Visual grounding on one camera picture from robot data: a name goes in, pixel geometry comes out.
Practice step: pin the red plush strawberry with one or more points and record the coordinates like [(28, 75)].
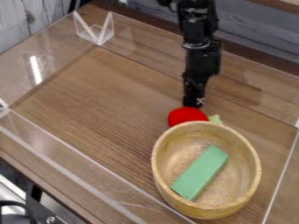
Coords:
[(188, 114)]

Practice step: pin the green rectangular block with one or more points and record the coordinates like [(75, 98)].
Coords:
[(201, 173)]

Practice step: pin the clear acrylic corner bracket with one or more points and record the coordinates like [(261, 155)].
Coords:
[(95, 34)]

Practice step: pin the wooden bowl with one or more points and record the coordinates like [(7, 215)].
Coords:
[(231, 189)]

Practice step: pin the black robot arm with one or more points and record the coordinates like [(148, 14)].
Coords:
[(199, 23)]

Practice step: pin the clear acrylic tray wall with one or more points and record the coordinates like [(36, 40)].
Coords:
[(86, 110)]

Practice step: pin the black metal table frame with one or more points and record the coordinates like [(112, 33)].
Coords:
[(44, 209)]

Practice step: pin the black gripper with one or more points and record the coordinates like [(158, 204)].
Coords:
[(202, 65)]

